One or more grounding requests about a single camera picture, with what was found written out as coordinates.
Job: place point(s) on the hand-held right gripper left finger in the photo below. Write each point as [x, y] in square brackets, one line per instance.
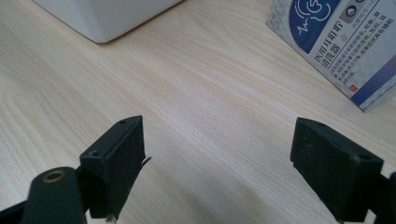
[115, 168]

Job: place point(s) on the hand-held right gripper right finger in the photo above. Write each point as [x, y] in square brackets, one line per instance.
[336, 174]

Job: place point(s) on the white and blue box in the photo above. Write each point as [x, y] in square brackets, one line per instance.
[342, 40]

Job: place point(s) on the white plastic bin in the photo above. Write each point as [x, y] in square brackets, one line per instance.
[102, 18]

